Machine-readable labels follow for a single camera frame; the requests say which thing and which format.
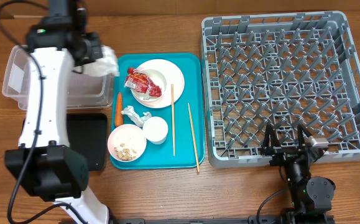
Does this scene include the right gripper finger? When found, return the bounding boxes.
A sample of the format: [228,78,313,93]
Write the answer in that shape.
[262,123,280,150]
[297,123,312,149]

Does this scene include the white paper napkin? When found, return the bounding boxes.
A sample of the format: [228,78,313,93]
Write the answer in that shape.
[80,45,119,77]

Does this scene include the red snack wrapper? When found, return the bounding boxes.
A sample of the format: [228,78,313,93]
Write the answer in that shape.
[124,67,162,97]

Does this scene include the wooden chopstick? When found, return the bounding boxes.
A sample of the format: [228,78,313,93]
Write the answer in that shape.
[171,84,176,156]
[187,103,200,174]

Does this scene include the white small bowl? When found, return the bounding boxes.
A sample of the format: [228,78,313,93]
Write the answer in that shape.
[131,69,167,103]

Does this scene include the grey paper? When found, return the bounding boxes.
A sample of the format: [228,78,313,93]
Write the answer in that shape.
[121,106,152,128]

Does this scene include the pink bowl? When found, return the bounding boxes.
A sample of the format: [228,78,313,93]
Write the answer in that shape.
[108,124,147,162]

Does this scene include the white paper cup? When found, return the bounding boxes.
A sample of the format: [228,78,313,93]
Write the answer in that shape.
[142,116,168,144]

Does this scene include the rice and peanut leftovers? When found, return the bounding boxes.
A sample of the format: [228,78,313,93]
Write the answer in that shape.
[114,143,138,161]

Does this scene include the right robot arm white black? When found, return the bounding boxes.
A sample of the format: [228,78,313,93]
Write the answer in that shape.
[256,124,336,223]

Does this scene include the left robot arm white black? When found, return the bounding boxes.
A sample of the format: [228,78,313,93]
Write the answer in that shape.
[4,0,116,223]

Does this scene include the grey dishwasher rack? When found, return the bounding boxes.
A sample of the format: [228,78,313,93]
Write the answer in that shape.
[201,11,360,168]

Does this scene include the clear plastic bin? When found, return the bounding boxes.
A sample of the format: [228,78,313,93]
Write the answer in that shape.
[2,46,114,110]

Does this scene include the orange carrot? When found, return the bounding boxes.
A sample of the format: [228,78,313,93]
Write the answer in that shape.
[114,92,124,127]

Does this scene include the black tray bin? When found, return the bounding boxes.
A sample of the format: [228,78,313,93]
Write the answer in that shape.
[22,112,108,172]

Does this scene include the teal plastic tray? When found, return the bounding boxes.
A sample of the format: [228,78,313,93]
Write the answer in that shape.
[108,53,205,170]

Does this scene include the white plate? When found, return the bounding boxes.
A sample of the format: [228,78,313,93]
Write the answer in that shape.
[136,59,185,108]

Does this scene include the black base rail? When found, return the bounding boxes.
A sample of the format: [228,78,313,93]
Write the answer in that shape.
[58,215,336,224]

